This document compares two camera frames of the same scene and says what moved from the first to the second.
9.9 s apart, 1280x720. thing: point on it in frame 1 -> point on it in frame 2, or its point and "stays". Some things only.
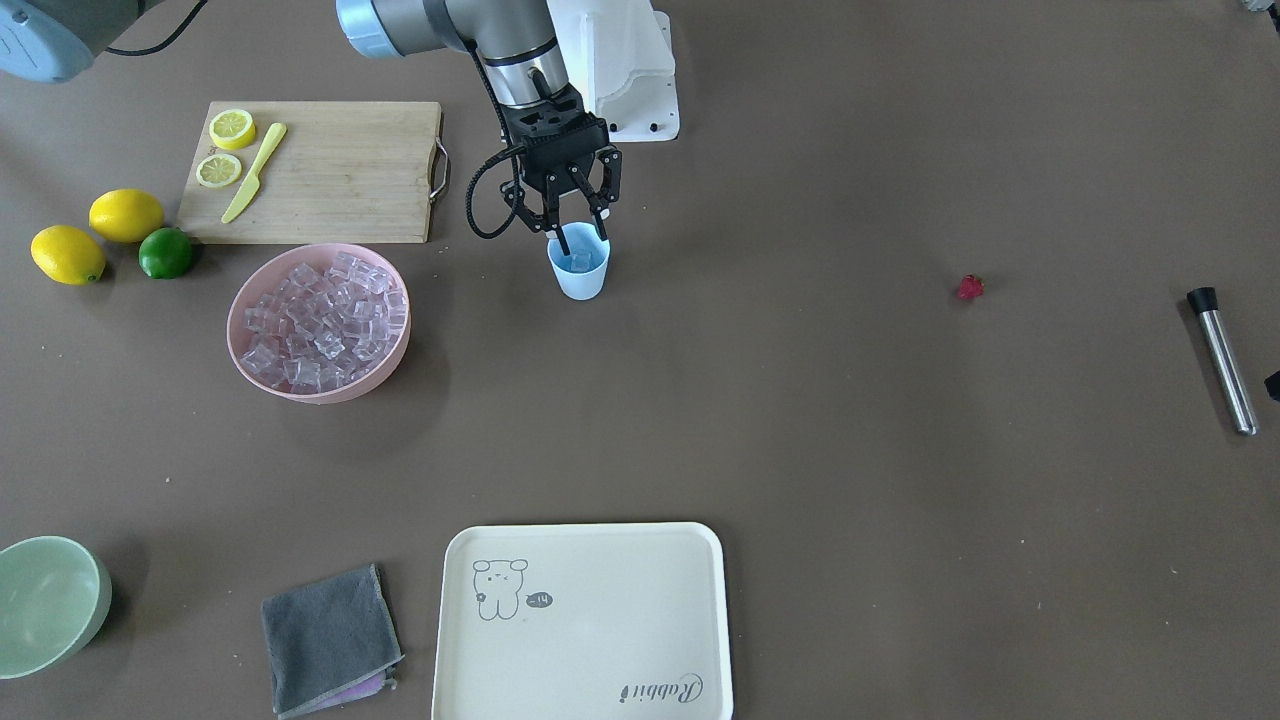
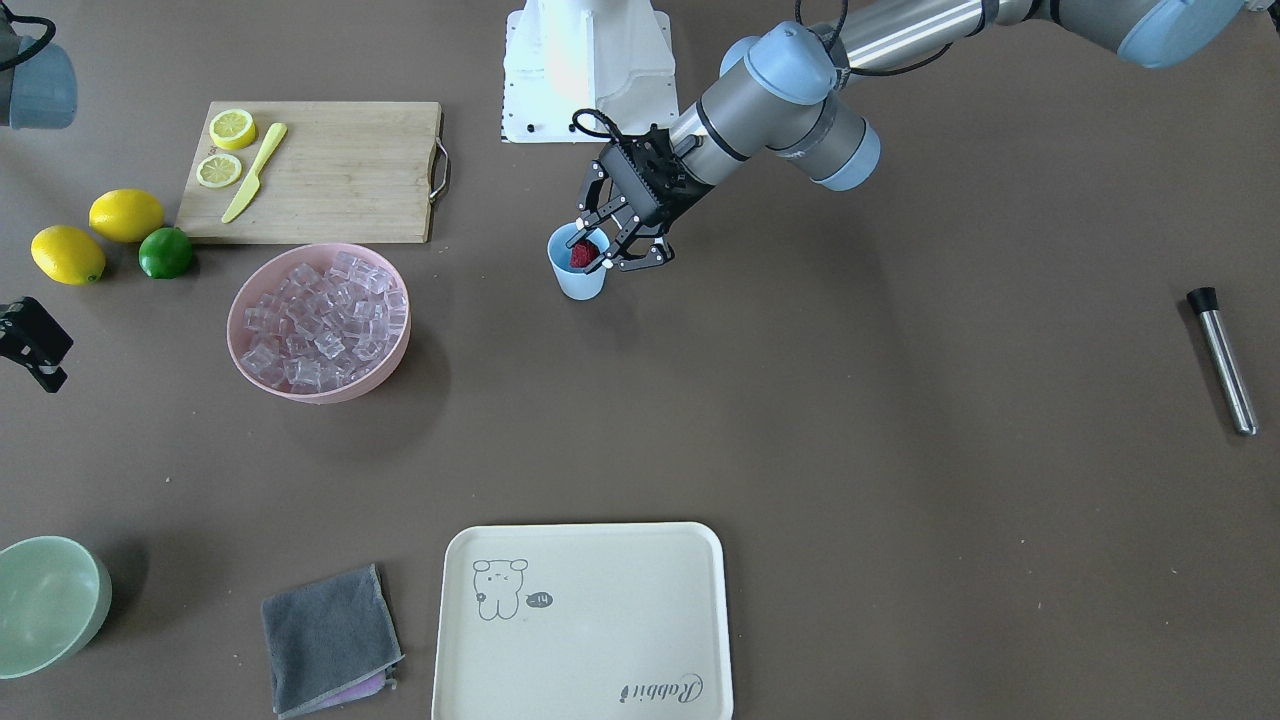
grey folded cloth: x=330 y=642 stays
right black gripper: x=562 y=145 -> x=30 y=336
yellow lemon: x=67 y=255 stays
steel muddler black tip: x=1206 y=302 stays
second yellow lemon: x=126 y=216 stays
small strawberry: x=971 y=287 -> x=582 y=254
